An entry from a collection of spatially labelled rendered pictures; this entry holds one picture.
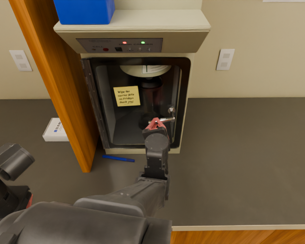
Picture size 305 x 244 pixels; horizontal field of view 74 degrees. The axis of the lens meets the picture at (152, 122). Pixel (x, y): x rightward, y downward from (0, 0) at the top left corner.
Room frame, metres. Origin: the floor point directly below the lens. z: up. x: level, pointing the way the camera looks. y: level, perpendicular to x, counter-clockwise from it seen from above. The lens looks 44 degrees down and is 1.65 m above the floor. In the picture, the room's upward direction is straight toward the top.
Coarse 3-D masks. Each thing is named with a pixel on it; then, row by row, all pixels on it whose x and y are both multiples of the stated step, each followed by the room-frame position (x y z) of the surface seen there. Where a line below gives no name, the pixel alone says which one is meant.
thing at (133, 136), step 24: (96, 72) 0.53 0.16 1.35; (120, 72) 0.53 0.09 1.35; (144, 72) 0.53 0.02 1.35; (168, 72) 0.53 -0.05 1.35; (144, 96) 0.53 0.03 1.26; (168, 96) 0.53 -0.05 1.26; (120, 120) 0.53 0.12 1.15; (144, 120) 0.53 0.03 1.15; (120, 144) 0.53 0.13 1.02; (144, 144) 0.53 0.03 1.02
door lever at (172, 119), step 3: (171, 108) 0.53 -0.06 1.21; (174, 108) 0.53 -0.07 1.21; (168, 111) 0.53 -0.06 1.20; (171, 111) 0.52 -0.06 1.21; (174, 111) 0.53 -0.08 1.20; (171, 114) 0.50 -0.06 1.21; (165, 117) 0.49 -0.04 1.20; (168, 117) 0.49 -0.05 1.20; (171, 117) 0.49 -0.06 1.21; (174, 117) 0.49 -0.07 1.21; (150, 120) 0.49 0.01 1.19; (162, 120) 0.48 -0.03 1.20; (165, 120) 0.48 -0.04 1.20; (168, 120) 0.48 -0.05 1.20; (171, 120) 0.48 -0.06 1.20; (174, 120) 0.48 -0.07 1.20; (156, 123) 0.48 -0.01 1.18
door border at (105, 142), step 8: (88, 64) 0.53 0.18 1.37; (88, 72) 0.53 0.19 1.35; (88, 80) 0.53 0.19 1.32; (88, 88) 0.52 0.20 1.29; (96, 96) 0.53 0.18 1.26; (96, 104) 0.53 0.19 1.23; (96, 112) 0.53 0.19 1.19; (104, 128) 0.53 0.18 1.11; (104, 136) 0.53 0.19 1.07; (104, 144) 0.53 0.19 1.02
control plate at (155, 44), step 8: (80, 40) 0.45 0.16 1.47; (88, 40) 0.45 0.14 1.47; (96, 40) 0.45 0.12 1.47; (104, 40) 0.45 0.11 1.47; (112, 40) 0.45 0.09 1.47; (120, 40) 0.45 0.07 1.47; (128, 40) 0.46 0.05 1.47; (136, 40) 0.46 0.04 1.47; (144, 40) 0.46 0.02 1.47; (152, 40) 0.46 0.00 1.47; (160, 40) 0.46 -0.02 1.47; (88, 48) 0.49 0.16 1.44; (96, 48) 0.49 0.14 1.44; (112, 48) 0.49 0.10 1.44; (136, 48) 0.49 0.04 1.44; (144, 48) 0.49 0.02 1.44; (152, 48) 0.49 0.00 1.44; (160, 48) 0.49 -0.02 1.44
